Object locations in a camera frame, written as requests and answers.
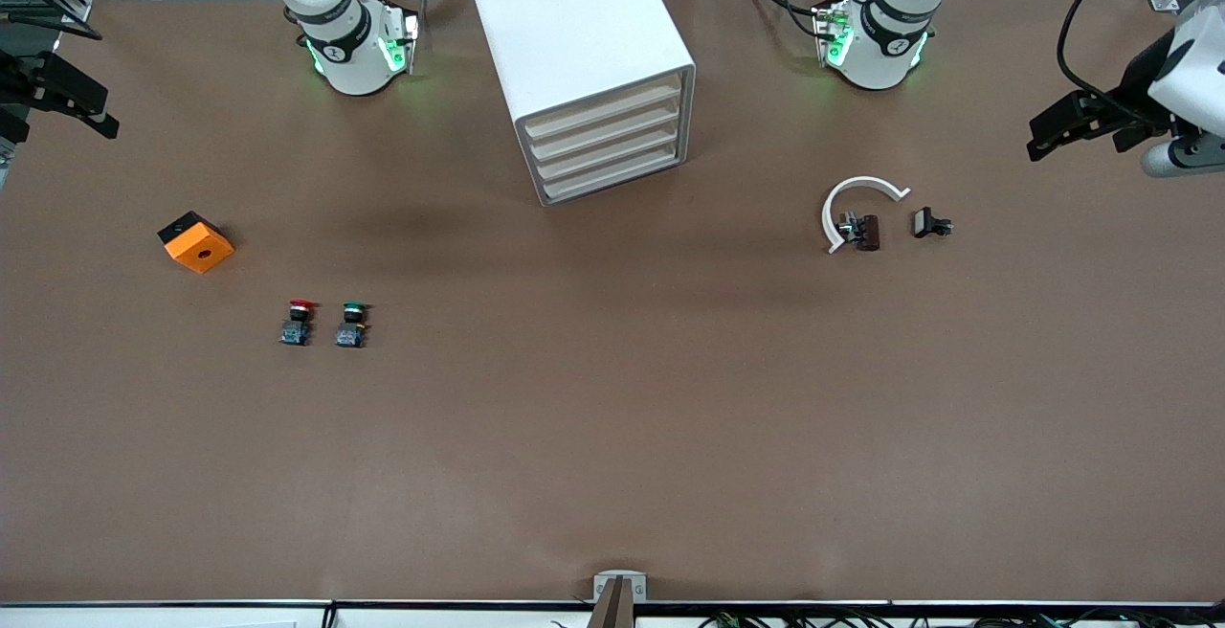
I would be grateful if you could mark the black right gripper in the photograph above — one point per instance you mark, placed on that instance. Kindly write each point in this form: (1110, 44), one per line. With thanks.
(21, 79)

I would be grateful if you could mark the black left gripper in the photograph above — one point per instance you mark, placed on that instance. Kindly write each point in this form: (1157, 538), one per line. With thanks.
(1140, 78)

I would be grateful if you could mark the cream drawer front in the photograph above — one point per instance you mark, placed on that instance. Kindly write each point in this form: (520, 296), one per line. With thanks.
(603, 154)
(603, 176)
(603, 133)
(603, 110)

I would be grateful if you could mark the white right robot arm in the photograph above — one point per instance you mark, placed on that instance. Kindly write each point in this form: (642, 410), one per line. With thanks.
(354, 63)

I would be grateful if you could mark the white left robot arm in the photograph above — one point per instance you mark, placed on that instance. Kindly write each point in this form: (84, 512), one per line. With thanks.
(876, 58)

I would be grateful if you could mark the red push button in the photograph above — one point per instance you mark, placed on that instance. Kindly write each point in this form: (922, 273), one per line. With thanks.
(297, 329)

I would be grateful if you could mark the green push button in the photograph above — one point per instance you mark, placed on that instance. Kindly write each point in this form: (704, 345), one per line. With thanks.
(350, 331)

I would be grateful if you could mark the white drawer cabinet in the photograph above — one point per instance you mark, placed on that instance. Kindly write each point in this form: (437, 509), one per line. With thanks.
(565, 25)

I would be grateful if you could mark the small black component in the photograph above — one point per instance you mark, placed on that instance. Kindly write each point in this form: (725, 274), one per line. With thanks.
(924, 222)

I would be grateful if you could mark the orange box with black side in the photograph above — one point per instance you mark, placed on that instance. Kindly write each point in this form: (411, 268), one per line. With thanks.
(201, 250)

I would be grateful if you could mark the white curved plastic piece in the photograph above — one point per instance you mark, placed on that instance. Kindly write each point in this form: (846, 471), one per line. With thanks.
(866, 181)

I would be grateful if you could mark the brown block with metal terminals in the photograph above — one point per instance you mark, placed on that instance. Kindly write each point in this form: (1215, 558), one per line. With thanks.
(869, 232)

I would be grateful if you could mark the brown table mat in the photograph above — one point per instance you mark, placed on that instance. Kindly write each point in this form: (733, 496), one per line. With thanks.
(612, 417)

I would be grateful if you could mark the brown wooden bar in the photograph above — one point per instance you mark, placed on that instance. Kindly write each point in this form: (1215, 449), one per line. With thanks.
(614, 611)

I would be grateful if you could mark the grey metal bracket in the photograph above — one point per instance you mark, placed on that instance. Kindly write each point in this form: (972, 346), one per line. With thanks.
(603, 582)

